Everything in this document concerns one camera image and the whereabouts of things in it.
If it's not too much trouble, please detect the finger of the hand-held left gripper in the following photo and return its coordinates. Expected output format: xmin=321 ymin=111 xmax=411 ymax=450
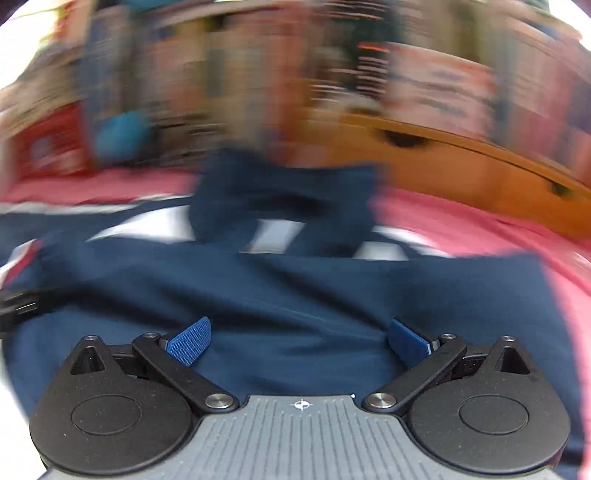
xmin=0 ymin=290 xmax=42 ymax=326

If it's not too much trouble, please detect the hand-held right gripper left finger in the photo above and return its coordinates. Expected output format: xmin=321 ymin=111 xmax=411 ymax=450
xmin=69 ymin=316 xmax=241 ymax=414

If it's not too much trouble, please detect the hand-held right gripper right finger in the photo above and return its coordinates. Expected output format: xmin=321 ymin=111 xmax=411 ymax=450
xmin=362 ymin=318 xmax=534 ymax=414

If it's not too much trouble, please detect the navy and white jacket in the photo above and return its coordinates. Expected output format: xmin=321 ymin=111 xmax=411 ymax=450
xmin=0 ymin=150 xmax=580 ymax=467

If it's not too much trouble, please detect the pink blanket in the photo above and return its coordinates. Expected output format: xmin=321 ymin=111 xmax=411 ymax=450
xmin=0 ymin=168 xmax=591 ymax=462

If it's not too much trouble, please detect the red plastic crate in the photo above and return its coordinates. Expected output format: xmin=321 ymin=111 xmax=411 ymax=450
xmin=14 ymin=104 xmax=93 ymax=178

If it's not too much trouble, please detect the wooden drawer organizer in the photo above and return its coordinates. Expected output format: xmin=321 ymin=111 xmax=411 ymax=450
xmin=318 ymin=111 xmax=591 ymax=241

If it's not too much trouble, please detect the blue round object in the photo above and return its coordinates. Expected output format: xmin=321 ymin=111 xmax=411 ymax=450
xmin=95 ymin=111 xmax=153 ymax=162

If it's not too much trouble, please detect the row of books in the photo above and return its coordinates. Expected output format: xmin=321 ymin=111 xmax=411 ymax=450
xmin=78 ymin=0 xmax=591 ymax=153

